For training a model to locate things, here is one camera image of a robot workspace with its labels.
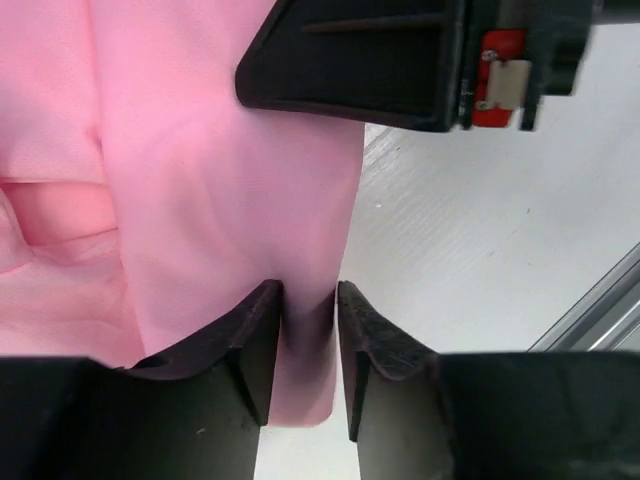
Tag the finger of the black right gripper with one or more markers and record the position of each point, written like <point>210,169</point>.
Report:
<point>393,63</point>

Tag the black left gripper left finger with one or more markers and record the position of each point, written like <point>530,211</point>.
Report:
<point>191,411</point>

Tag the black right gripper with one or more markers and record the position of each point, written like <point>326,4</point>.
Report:
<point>517,53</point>

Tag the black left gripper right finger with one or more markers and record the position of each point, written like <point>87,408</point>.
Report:
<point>414,413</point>

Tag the pink t-shirt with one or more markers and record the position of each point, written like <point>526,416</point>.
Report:
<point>140,201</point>

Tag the aluminium mounting rail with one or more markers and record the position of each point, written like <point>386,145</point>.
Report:
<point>605,318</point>

